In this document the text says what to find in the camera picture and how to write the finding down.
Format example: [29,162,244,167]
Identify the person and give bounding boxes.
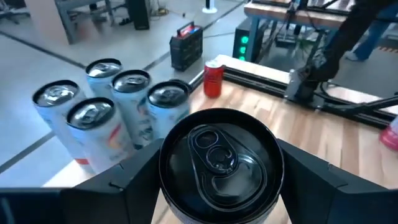
[344,0,398,62]

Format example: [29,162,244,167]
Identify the black tower case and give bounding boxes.
[127,0,150,31]

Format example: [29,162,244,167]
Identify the blue metal workbench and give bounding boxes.
[244,0,398,63]

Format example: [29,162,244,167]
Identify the white round stand base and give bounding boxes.
[201,0,218,14]

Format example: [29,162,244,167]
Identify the red Coca-Cola can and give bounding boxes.
[378,116,398,152]
[203,59,225,99]

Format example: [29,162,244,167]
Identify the black toolbox with red lid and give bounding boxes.
[169,21,205,72]

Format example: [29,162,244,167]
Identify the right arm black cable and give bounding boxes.
[320,81,398,116]

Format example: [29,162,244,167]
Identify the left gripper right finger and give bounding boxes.
[277,139,398,224]

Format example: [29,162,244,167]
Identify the dented Celsius Peach Vibe can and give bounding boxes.
[32,79,97,175]

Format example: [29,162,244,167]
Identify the grey metal table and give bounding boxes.
[54,0,116,44]

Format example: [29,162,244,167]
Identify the black computer tower green lights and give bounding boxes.
[232,17,268,63]

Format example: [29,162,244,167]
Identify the black aluminium table frame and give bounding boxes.
[191,67,398,130]

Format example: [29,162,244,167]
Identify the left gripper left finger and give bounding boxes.
[0,138,165,224]

